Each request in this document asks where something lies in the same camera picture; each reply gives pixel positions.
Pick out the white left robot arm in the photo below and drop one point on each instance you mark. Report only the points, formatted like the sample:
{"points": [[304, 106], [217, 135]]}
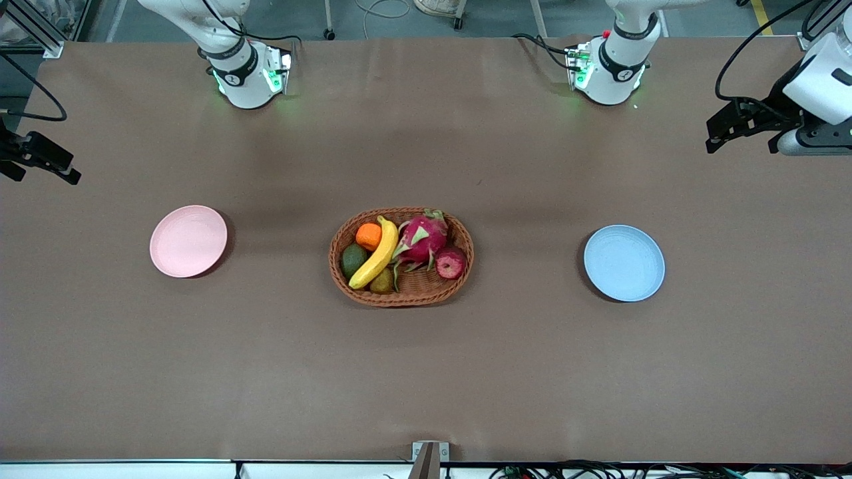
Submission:
{"points": [[616, 73]]}

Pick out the aluminium frame post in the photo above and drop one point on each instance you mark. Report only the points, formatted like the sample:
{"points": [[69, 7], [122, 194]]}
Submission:
{"points": [[36, 30], [822, 23]]}

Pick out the white table edge rail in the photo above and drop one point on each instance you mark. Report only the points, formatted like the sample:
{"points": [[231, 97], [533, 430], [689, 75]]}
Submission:
{"points": [[133, 470]]}

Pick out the light blue plate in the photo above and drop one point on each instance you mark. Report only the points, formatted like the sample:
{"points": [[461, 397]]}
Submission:
{"points": [[624, 263]]}

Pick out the brown green kiwi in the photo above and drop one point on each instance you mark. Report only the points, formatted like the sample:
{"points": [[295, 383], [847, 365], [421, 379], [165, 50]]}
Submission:
{"points": [[383, 283]]}

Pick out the pink plate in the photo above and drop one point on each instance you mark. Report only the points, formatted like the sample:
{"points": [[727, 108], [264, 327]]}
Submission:
{"points": [[188, 241]]}

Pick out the red apple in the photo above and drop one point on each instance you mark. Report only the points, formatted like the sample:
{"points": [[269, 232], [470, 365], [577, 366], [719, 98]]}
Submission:
{"points": [[450, 263]]}

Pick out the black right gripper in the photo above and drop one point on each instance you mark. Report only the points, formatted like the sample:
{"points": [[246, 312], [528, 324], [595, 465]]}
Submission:
{"points": [[8, 150]]}

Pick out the yellow banana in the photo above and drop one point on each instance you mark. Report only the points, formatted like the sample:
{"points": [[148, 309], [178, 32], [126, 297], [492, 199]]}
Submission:
{"points": [[383, 256]]}

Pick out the pink dragon fruit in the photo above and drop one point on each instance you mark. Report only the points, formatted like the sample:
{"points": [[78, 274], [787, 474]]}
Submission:
{"points": [[419, 239]]}

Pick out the dark green avocado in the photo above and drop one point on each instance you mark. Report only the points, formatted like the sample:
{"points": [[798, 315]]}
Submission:
{"points": [[353, 261]]}

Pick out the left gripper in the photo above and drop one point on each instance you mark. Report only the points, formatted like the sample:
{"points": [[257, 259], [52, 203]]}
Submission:
{"points": [[776, 114]]}

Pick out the orange fruit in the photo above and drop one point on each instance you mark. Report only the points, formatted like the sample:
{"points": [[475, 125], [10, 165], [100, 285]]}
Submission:
{"points": [[369, 237]]}

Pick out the brown wicker basket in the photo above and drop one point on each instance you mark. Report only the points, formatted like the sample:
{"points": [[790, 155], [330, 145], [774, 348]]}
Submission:
{"points": [[426, 287]]}

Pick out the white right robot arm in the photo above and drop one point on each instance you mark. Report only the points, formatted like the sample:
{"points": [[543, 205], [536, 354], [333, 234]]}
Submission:
{"points": [[243, 80]]}

